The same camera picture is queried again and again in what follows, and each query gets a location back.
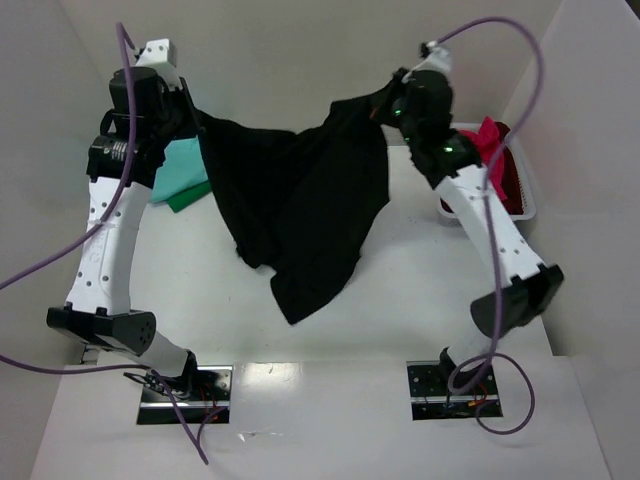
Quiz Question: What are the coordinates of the black t shirt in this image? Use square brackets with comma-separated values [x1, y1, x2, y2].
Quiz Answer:
[199, 92, 390, 325]

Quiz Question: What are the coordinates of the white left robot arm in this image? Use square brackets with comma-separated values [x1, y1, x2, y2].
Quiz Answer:
[47, 66, 199, 394]

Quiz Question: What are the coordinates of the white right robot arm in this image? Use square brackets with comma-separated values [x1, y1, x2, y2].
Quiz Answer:
[371, 68, 564, 394]

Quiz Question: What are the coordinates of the folded light blue t shirt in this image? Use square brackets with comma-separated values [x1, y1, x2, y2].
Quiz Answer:
[150, 138, 207, 204]

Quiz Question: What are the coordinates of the crumpled pink t shirt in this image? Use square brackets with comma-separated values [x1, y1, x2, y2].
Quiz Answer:
[461, 116, 508, 202]

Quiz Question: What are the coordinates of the folded green t shirt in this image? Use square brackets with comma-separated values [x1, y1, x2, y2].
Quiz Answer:
[166, 182, 211, 213]

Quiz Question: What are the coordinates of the dark red t shirt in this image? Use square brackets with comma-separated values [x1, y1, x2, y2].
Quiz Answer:
[439, 122, 527, 217]

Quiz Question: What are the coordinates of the white plastic basket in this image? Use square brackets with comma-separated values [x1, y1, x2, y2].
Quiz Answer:
[437, 123, 537, 227]

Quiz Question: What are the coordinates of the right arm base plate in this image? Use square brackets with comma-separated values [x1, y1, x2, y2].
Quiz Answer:
[406, 362, 503, 421]

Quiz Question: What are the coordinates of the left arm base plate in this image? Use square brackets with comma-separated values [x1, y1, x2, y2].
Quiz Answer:
[125, 365, 234, 425]

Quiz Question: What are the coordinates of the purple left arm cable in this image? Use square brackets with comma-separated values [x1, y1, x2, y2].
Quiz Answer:
[0, 21, 229, 466]

